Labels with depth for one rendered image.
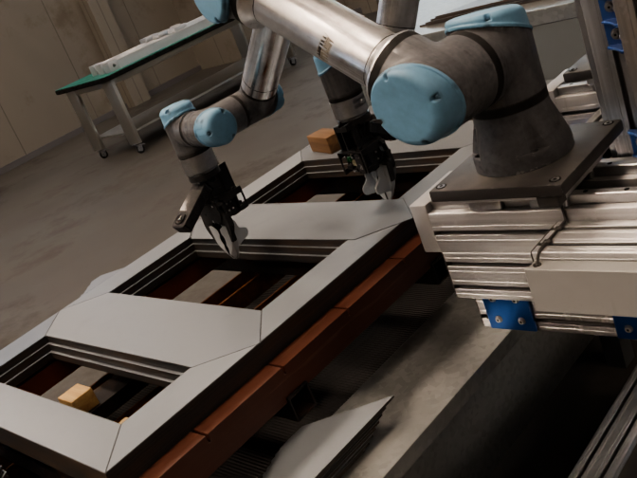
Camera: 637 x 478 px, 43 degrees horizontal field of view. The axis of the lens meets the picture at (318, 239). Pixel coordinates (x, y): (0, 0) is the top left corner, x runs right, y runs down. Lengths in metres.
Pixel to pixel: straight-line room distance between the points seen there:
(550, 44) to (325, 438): 1.33
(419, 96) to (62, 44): 10.74
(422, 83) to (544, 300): 0.34
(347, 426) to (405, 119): 0.53
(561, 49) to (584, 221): 1.13
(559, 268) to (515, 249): 0.18
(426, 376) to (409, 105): 0.58
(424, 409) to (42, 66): 10.38
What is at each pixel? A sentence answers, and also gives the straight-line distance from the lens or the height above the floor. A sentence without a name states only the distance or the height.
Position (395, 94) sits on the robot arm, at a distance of 1.09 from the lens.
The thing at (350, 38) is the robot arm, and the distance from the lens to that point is 1.17.
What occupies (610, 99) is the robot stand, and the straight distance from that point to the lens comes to 1.40.
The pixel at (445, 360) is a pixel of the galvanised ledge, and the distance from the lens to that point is 1.51.
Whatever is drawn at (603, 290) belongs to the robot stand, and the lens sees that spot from 1.11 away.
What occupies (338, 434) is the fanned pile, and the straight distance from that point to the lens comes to 1.36.
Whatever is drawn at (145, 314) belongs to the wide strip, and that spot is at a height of 0.87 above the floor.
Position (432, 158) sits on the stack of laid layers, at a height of 0.85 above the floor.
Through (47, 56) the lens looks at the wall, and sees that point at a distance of 11.57.
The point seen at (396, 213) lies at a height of 0.87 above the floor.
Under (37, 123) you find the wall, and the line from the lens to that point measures 11.34.
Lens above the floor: 1.47
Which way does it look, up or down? 20 degrees down
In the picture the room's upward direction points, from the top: 22 degrees counter-clockwise
